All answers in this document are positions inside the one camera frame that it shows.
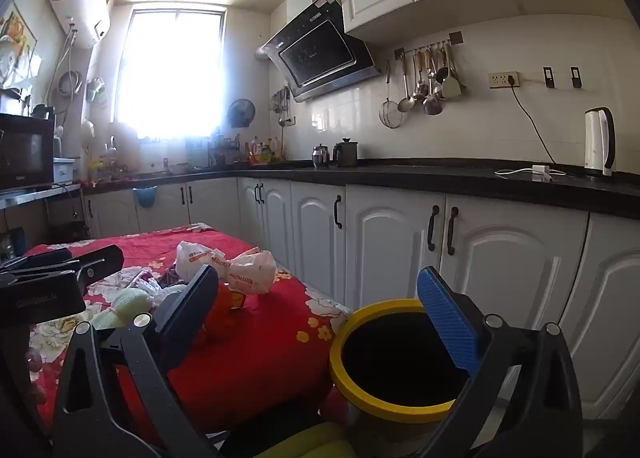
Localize white plastic bag orange print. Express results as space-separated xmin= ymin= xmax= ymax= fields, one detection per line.
xmin=220 ymin=248 xmax=278 ymax=296
xmin=175 ymin=241 xmax=228 ymax=284

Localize white lower kitchen cabinets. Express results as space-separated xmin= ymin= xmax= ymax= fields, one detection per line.
xmin=82 ymin=175 xmax=640 ymax=421

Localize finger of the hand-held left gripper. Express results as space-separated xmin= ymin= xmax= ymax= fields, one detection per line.
xmin=0 ymin=248 xmax=73 ymax=275
xmin=0 ymin=244 xmax=125 ymax=295

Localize black range hood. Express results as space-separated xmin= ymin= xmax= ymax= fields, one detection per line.
xmin=256 ymin=0 xmax=383 ymax=103

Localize wall utensil rail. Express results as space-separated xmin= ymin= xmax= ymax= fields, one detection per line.
xmin=394 ymin=31 xmax=463 ymax=62

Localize steel ladle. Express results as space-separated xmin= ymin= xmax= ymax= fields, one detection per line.
xmin=397 ymin=52 xmax=417 ymax=113

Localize yellow-green fleece clothing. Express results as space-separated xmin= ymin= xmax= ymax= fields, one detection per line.
xmin=260 ymin=420 xmax=361 ymax=458

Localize pale green spatula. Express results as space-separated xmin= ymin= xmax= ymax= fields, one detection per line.
xmin=442 ymin=44 xmax=467 ymax=99

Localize red floral blanket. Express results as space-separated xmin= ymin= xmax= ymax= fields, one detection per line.
xmin=22 ymin=222 xmax=353 ymax=439

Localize kitchen window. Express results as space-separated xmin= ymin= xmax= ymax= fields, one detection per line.
xmin=115 ymin=8 xmax=226 ymax=139

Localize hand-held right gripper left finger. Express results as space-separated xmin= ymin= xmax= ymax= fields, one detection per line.
xmin=52 ymin=263 xmax=221 ymax=458

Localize black microwave oven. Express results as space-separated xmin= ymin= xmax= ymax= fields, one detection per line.
xmin=0 ymin=113 xmax=56 ymax=191

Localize yellow rimmed trash bin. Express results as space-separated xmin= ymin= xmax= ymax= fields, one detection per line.
xmin=328 ymin=299 xmax=473 ymax=458

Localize white water heater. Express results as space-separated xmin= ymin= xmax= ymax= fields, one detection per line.
xmin=48 ymin=0 xmax=111 ymax=49

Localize light green foam net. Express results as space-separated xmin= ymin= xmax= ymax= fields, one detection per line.
xmin=90 ymin=288 xmax=151 ymax=330

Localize black kitchen countertop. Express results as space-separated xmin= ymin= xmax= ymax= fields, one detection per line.
xmin=80 ymin=157 xmax=640 ymax=220

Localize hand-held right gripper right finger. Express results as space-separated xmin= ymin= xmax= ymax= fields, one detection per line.
xmin=415 ymin=265 xmax=585 ymax=458

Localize white charger with cable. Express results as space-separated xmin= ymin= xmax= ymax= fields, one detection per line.
xmin=495 ymin=164 xmax=553 ymax=184

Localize black power cable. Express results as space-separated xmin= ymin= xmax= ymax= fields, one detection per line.
xmin=507 ymin=76 xmax=557 ymax=165

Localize row of condiment bottles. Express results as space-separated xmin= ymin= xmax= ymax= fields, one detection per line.
xmin=210 ymin=135 xmax=282 ymax=166

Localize wire skimmer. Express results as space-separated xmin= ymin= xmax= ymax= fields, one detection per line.
xmin=378 ymin=61 xmax=405 ymax=129

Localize large steel spoon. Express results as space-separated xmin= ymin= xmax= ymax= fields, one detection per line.
xmin=422 ymin=51 xmax=443 ymax=116

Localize grey storage box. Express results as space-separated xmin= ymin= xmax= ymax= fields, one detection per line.
xmin=52 ymin=157 xmax=81 ymax=184

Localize black wall fan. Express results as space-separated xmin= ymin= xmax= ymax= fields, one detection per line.
xmin=227 ymin=98 xmax=256 ymax=128

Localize white foam net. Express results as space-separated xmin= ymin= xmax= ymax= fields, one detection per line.
xmin=120 ymin=268 xmax=173 ymax=301

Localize black pot on counter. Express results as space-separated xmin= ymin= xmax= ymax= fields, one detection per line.
xmin=333 ymin=138 xmax=359 ymax=168

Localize blue hanging bin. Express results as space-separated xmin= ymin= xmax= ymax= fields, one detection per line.
xmin=132 ymin=185 xmax=157 ymax=209

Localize person's left hand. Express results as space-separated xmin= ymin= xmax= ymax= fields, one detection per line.
xmin=26 ymin=347 xmax=50 ymax=405

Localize white electric kettle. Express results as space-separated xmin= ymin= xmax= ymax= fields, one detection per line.
xmin=584 ymin=107 xmax=617 ymax=179

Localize wall poster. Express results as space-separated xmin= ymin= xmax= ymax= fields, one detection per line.
xmin=0 ymin=3 xmax=38 ymax=84

